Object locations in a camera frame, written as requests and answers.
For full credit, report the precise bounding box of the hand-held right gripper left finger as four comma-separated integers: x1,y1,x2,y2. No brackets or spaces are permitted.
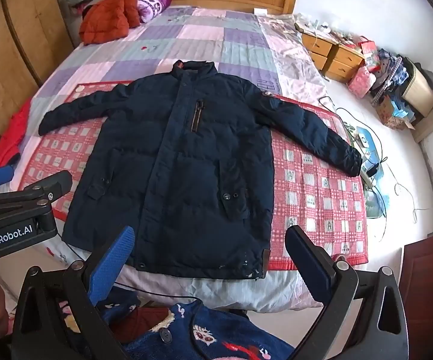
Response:
10,226,136,360

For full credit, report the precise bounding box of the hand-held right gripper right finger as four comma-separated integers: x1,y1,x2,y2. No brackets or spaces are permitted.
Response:
285,225,406,360

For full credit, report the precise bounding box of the navy padded jacket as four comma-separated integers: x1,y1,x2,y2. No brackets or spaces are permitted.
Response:
37,60,363,282

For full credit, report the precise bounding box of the pile of blue clothes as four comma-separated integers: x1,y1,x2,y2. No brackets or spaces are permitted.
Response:
376,47,408,87

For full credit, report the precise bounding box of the red cloth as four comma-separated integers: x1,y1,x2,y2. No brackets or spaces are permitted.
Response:
0,97,33,173

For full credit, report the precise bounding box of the red checkered mat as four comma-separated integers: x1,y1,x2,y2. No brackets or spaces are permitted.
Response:
17,80,371,271

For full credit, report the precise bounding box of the blue floor mat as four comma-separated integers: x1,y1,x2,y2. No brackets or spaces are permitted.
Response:
351,124,386,220

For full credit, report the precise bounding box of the person's blue patterned fleece top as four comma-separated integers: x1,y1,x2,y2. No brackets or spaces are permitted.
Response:
57,289,296,360

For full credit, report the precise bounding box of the dark red door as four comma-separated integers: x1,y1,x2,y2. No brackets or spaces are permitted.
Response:
398,225,433,360

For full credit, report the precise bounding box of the cardboard box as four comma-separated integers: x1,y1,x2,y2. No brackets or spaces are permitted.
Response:
376,95,416,131

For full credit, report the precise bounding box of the orange down jacket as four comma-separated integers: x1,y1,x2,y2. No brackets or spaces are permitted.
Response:
79,0,141,47

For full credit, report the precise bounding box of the pink bag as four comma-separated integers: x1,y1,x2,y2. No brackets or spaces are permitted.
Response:
348,65,376,100

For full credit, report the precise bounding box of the wooden nightstand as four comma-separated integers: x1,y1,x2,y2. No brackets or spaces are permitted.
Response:
301,30,365,83

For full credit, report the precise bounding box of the beige storage box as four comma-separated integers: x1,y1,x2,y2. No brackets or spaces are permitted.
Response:
400,58,433,111

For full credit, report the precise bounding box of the purple patterned pillow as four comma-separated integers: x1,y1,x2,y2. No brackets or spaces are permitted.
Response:
137,0,172,24

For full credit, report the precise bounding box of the red gift bag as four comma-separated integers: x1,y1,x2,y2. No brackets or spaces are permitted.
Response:
359,39,379,61

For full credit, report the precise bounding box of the pastel patchwork bed sheet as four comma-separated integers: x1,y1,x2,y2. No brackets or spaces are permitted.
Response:
0,5,331,312

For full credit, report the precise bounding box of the pile of small nightstand items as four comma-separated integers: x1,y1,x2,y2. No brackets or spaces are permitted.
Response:
295,13,360,44

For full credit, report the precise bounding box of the white floor cable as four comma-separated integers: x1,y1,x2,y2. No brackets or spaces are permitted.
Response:
389,165,433,227

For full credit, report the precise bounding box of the black floor cable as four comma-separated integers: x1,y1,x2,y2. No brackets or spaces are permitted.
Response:
318,95,390,196

